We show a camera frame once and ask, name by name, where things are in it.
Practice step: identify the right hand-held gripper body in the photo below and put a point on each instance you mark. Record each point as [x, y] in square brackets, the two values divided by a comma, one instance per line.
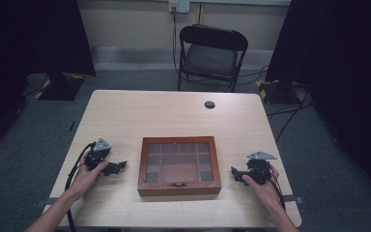
[259, 165]

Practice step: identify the wooden box with glass lid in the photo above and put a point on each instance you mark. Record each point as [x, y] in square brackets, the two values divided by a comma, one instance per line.
[179, 166]

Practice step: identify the person's right hand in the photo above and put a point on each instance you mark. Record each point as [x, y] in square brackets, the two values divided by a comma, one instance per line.
[263, 190]

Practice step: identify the black folding chair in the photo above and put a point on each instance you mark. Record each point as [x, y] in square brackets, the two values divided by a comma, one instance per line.
[211, 58]

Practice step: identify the black stand base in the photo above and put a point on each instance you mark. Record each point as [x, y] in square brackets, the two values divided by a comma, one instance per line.
[277, 92]
[61, 87]

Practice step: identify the white wall outlet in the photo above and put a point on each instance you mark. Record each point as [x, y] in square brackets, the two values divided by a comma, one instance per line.
[179, 6]

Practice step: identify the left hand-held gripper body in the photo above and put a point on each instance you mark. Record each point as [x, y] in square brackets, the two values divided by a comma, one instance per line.
[100, 151]

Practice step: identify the person's left hand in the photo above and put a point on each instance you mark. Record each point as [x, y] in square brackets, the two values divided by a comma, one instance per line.
[87, 179]

